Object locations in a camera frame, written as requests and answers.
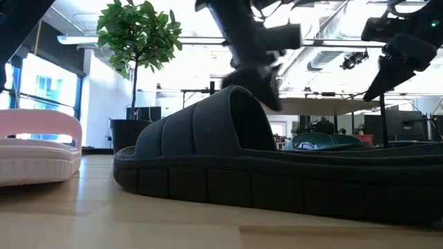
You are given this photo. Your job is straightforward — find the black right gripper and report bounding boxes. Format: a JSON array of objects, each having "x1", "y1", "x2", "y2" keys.
[{"x1": 361, "y1": 0, "x2": 443, "y2": 102}]

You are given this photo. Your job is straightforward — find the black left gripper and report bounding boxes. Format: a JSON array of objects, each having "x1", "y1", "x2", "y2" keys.
[{"x1": 195, "y1": 0, "x2": 302, "y2": 111}]

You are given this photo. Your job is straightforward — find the wooden shelf black metal legs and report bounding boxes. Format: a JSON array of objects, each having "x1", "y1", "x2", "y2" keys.
[{"x1": 207, "y1": 81, "x2": 390, "y2": 149}]

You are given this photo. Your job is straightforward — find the pink slide sandal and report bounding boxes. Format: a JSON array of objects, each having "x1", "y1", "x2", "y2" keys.
[{"x1": 0, "y1": 109, "x2": 83, "y2": 188}]

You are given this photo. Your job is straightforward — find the dark background workstation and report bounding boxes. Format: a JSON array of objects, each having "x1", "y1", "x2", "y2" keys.
[{"x1": 363, "y1": 110, "x2": 430, "y2": 142}]

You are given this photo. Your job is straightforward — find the red bin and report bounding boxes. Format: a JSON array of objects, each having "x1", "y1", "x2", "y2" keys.
[{"x1": 352, "y1": 133, "x2": 374, "y2": 145}]

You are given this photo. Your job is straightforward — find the black monitor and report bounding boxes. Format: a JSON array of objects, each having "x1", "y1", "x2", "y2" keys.
[{"x1": 126, "y1": 106, "x2": 162, "y2": 122}]

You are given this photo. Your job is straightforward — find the green potted plant black pot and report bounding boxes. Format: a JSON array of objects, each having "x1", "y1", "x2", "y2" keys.
[{"x1": 96, "y1": 0, "x2": 183, "y2": 155}]

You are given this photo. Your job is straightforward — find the ceiling strip light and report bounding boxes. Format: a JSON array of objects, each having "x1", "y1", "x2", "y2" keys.
[{"x1": 57, "y1": 34, "x2": 443, "y2": 48}]

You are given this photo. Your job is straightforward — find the large office window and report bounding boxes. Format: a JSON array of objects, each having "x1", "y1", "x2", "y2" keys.
[{"x1": 0, "y1": 51, "x2": 82, "y2": 146}]

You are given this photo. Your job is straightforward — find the black overhead camera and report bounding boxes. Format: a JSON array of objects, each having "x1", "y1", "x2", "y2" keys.
[{"x1": 340, "y1": 50, "x2": 370, "y2": 71}]

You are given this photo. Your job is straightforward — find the silver air duct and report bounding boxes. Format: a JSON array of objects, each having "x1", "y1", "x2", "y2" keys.
[{"x1": 306, "y1": 0, "x2": 381, "y2": 72}]

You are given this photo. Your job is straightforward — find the black aluminium table frame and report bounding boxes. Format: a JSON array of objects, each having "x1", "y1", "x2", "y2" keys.
[{"x1": 81, "y1": 147, "x2": 115, "y2": 156}]

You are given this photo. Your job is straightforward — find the yellow hanging strap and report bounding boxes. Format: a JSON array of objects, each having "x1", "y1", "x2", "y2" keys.
[{"x1": 33, "y1": 19, "x2": 43, "y2": 57}]

